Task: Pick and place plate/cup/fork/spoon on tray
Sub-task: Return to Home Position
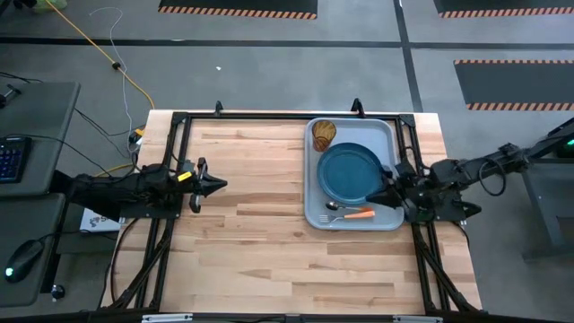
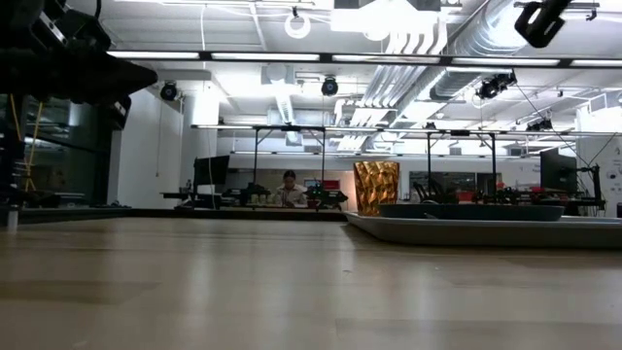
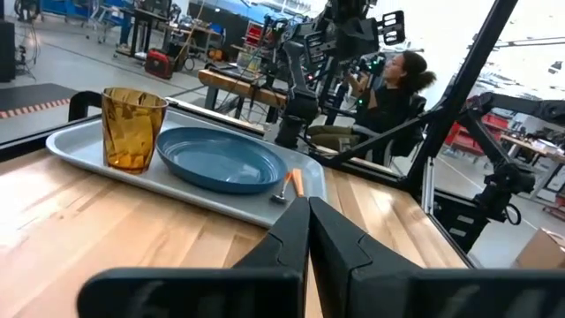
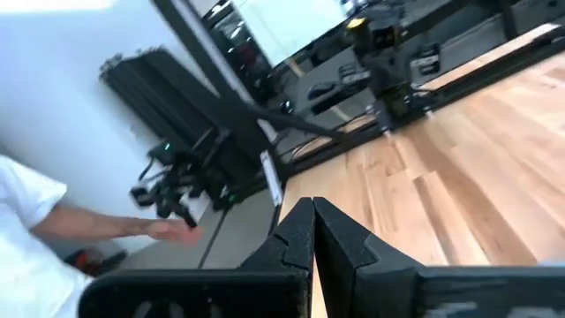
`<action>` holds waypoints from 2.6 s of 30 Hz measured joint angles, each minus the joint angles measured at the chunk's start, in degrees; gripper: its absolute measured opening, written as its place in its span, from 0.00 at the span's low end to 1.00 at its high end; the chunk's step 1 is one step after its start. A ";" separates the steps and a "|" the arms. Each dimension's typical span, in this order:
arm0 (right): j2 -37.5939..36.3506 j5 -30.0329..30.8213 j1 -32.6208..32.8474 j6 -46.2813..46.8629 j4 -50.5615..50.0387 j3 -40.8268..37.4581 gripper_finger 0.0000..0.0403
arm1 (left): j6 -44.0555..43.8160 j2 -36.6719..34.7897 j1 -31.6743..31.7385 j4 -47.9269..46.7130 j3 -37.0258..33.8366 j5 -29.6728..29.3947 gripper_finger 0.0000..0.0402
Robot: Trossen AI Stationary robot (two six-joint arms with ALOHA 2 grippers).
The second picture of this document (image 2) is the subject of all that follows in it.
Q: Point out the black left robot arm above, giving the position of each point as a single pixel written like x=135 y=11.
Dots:
x=34 y=34

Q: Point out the black background robot arm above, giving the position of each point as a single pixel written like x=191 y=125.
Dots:
x=324 y=196
x=505 y=195

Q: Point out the grey plastic tray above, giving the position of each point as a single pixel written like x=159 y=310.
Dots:
x=486 y=232

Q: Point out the frame bar with light strips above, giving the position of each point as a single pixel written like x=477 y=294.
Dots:
x=389 y=59

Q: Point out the blue round plate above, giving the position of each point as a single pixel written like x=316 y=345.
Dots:
x=471 y=212

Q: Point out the gold faceted cup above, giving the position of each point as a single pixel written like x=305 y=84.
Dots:
x=376 y=187

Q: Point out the black ceiling-mounted camera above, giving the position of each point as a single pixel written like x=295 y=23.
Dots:
x=495 y=85
x=329 y=86
x=168 y=91

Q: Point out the black computer monitor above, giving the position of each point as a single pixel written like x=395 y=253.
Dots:
x=211 y=170
x=558 y=170

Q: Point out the person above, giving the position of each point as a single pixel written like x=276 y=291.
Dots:
x=290 y=192

